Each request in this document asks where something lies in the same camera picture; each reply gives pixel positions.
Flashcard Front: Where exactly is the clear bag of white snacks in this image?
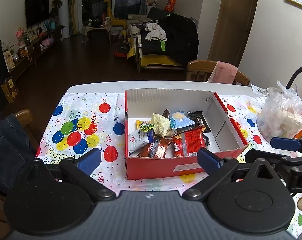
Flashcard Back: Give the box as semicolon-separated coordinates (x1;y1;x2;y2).
257;81;302;142

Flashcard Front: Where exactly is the dark red-brown snack packet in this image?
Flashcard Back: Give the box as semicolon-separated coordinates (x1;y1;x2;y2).
137;138;173;159

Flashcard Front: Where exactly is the clothes pile on chair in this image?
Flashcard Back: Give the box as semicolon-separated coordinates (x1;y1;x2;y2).
140;8;199;65

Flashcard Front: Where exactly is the yellow giraffe toy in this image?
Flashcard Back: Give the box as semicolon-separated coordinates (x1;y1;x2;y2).
103;0;128;29

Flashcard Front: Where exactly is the wooden chair with pink cloth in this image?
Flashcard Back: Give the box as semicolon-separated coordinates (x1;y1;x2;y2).
186;60;250;86

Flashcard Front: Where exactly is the white blue cracker packet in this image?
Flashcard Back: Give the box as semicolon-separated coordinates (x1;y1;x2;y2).
128;129;154;154

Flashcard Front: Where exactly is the cream pastry packet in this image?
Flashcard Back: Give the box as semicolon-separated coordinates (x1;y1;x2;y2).
151;113;171;137

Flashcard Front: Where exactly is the red lion noodle snack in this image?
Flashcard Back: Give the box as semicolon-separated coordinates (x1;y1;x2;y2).
172;127;206;158

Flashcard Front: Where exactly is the green white jelly cup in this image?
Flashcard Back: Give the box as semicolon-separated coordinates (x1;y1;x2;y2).
140;121;155;133

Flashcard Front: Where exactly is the wall television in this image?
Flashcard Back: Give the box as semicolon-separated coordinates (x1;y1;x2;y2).
25;0;50;28

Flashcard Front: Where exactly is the dark brown chocolate packet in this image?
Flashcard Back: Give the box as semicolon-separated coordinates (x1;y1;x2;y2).
162;109;170;119

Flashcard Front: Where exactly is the wooden chair with denim jacket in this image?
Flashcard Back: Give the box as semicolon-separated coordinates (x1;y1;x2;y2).
0;109;42;221

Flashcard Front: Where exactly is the balloon birthday tablecloth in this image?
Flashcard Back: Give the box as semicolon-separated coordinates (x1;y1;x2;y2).
35;91;302;239

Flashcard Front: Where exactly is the red cardboard box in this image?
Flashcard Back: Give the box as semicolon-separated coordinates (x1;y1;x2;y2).
124;88;248;180

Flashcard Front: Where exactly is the small black snack packet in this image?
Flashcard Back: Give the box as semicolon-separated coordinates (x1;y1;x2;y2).
187;111;211;133

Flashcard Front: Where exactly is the light blue snack packet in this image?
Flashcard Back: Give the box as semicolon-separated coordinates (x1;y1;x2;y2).
169;112;195;129

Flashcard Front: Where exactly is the yellow sesame ball packet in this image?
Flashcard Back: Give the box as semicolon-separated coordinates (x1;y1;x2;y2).
136;120;143;129

